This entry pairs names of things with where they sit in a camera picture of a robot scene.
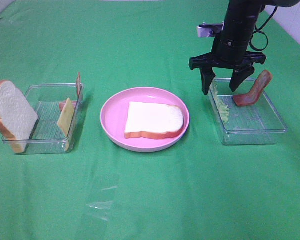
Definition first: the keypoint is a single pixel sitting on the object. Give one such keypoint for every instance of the left clear plastic tray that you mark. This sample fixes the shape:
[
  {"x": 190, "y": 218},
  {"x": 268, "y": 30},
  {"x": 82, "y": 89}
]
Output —
[{"x": 46, "y": 136}]

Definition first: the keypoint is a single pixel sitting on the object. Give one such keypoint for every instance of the clear tape strip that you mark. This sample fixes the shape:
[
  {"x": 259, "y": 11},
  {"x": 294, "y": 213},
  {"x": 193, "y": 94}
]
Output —
[{"x": 101, "y": 197}]

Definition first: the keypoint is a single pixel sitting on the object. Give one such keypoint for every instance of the yellow cheese slice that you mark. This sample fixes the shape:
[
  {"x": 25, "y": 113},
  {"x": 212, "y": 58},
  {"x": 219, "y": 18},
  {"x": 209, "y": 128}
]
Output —
[{"x": 64, "y": 122}]

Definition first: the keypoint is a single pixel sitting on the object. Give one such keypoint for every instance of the green tablecloth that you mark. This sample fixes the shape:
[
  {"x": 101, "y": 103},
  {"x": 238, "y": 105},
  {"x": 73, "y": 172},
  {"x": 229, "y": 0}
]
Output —
[{"x": 198, "y": 188}]

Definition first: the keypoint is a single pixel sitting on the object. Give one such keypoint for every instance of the bacon strip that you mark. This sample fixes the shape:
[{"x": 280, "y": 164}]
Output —
[
  {"x": 253, "y": 95},
  {"x": 78, "y": 83}
]

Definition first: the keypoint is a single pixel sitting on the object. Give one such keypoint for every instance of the clear plastic tray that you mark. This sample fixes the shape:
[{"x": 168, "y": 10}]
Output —
[
  {"x": 46, "y": 136},
  {"x": 259, "y": 123}
]

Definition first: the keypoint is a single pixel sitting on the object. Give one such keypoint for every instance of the green lettuce leaf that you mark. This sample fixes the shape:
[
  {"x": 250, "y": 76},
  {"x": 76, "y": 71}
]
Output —
[{"x": 222, "y": 108}]

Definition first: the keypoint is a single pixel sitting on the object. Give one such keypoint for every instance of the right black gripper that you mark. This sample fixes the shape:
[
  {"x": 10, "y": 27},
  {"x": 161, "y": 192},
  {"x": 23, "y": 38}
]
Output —
[{"x": 227, "y": 54}]

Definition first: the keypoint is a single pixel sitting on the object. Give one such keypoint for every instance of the pink round plate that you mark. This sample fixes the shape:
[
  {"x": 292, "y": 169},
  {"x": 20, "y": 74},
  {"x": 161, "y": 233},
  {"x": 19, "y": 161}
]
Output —
[{"x": 113, "y": 116}]

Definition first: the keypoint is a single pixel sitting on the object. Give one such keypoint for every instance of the toast bread slice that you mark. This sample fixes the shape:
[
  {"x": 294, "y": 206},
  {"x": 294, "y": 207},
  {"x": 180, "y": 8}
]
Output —
[
  {"x": 153, "y": 121},
  {"x": 17, "y": 117}
]

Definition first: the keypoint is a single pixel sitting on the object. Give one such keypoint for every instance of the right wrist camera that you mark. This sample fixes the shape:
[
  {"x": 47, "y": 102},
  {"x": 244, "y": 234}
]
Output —
[{"x": 209, "y": 30}]

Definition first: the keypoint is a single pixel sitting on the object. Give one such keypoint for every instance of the right clear plastic tray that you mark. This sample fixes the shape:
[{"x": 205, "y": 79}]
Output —
[{"x": 259, "y": 123}]

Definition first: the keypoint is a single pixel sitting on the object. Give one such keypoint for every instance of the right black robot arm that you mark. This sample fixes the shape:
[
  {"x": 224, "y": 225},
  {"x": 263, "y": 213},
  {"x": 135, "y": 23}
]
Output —
[{"x": 241, "y": 17}]

